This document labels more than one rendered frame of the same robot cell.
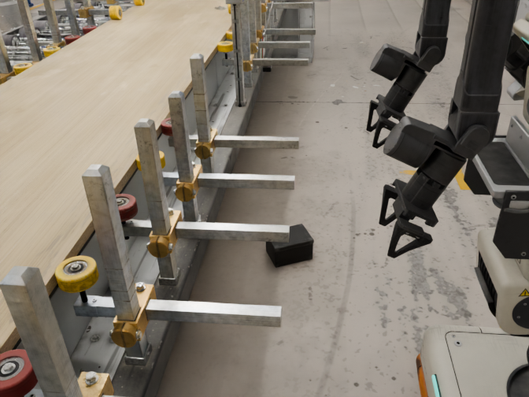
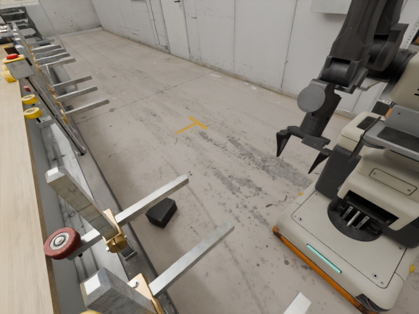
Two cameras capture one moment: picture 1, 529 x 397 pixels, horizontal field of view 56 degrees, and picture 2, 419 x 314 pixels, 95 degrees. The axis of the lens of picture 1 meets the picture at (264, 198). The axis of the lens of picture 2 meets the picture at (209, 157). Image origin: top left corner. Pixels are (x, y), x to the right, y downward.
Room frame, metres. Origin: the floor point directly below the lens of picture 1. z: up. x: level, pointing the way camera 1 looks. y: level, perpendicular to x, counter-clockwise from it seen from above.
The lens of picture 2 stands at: (1.05, 0.14, 1.41)
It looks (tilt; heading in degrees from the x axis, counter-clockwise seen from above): 44 degrees down; 318
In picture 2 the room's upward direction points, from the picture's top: 6 degrees counter-clockwise
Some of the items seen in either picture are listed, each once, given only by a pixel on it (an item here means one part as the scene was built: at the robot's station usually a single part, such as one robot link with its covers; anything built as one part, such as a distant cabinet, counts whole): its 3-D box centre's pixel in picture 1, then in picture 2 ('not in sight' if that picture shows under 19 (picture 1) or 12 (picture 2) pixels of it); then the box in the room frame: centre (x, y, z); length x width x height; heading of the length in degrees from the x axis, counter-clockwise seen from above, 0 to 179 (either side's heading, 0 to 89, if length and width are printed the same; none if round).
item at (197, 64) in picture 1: (203, 129); (105, 226); (1.48, 0.19, 0.90); 0.04 x 0.04 x 0.48; 83
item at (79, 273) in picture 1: (81, 287); not in sight; (0.79, 0.39, 0.85); 0.08 x 0.08 x 0.11
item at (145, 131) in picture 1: (159, 215); not in sight; (0.98, 0.25, 0.90); 0.04 x 0.04 x 0.48; 83
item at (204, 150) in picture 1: (206, 143); (111, 230); (1.50, 0.18, 0.84); 0.14 x 0.06 x 0.05; 173
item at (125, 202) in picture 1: (123, 219); not in sight; (1.04, 0.35, 0.85); 0.08 x 0.08 x 0.11
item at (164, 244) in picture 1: (165, 233); not in sight; (1.00, 0.25, 0.83); 0.14 x 0.06 x 0.05; 173
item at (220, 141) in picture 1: (233, 142); (134, 211); (1.51, 0.10, 0.84); 0.43 x 0.03 x 0.04; 83
